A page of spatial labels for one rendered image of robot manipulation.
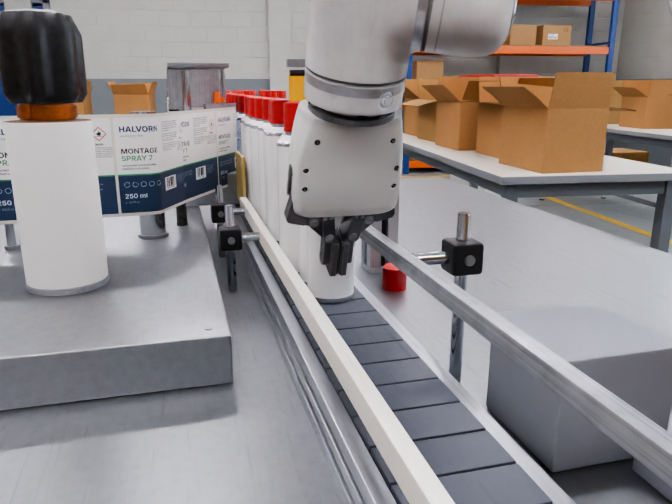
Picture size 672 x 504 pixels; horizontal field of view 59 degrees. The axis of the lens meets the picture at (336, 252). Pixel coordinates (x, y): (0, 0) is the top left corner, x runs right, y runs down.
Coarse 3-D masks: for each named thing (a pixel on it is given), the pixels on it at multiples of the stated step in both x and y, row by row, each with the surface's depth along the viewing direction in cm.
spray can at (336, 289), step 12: (312, 240) 63; (312, 252) 63; (312, 264) 63; (348, 264) 63; (312, 276) 64; (324, 276) 63; (336, 276) 63; (348, 276) 64; (312, 288) 64; (324, 288) 63; (336, 288) 63; (348, 288) 64; (324, 300) 64; (336, 300) 64; (348, 300) 64
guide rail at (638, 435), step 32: (384, 256) 56; (448, 288) 43; (480, 320) 39; (512, 352) 35; (544, 352) 33; (544, 384) 32; (576, 384) 30; (608, 416) 27; (640, 416) 27; (640, 448) 25
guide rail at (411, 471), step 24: (264, 240) 78; (288, 264) 66; (288, 288) 62; (312, 312) 52; (336, 336) 47; (336, 360) 44; (360, 384) 39; (360, 408) 39; (384, 408) 36; (384, 432) 34; (384, 456) 34; (408, 456) 32; (408, 480) 31; (432, 480) 30
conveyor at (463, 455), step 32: (352, 320) 59; (384, 320) 59; (320, 352) 52; (352, 352) 52; (384, 352) 52; (384, 384) 47; (416, 384) 47; (352, 416) 42; (416, 416) 42; (448, 416) 42; (448, 448) 38; (480, 448) 38; (384, 480) 38; (448, 480) 35; (480, 480) 35; (512, 480) 35
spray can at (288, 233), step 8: (288, 104) 69; (296, 104) 68; (288, 112) 69; (288, 120) 69; (288, 128) 69; (288, 136) 69; (280, 144) 69; (288, 144) 69; (280, 152) 70; (288, 152) 69; (280, 160) 70; (280, 168) 70; (280, 176) 71; (280, 184) 71; (280, 192) 71; (280, 200) 72; (280, 208) 72; (280, 216) 72; (280, 224) 72; (288, 224) 71; (280, 232) 73; (288, 232) 72; (296, 232) 71; (280, 240) 73; (288, 240) 72; (296, 240) 72; (288, 248) 72; (296, 248) 72; (288, 256) 73; (296, 256) 72; (296, 264) 72
